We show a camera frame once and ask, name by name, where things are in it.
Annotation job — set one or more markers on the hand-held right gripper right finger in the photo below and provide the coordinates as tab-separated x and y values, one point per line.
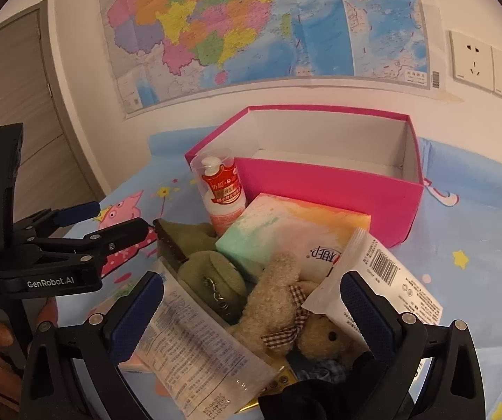
364	310

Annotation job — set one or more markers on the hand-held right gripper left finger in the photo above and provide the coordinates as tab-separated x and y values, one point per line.
139	315

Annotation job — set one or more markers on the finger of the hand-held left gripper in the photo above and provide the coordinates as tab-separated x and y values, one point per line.
78	212
119	234

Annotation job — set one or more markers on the blue checked cloth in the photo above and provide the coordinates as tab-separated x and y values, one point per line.
321	369

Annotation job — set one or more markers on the green plush toy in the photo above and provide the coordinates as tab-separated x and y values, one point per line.
207	271

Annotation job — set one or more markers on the beige teddy bear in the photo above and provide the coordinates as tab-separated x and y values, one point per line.
272	297

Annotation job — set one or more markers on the black cloth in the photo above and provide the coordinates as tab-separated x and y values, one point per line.
303	398

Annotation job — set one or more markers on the pastel tissue pack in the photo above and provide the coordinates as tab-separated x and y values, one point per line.
286	227

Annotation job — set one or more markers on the pink cardboard box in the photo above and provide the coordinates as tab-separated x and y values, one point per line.
321	188

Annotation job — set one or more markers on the white barcode wipes packet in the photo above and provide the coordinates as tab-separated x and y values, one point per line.
390	280

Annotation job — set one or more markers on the clear printed plastic packet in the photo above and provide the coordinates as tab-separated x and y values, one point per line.
189	345

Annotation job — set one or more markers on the grey wooden door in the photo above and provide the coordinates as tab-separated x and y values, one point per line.
28	118

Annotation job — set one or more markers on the white lotion pump bottle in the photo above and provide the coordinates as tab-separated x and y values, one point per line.
222	192

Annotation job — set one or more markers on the yellow packet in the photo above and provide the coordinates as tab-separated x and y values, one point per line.
277	385

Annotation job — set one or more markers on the blue cartoon bed sheet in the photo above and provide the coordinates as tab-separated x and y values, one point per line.
474	210

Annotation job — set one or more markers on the colourful wall map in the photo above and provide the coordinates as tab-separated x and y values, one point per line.
233	30

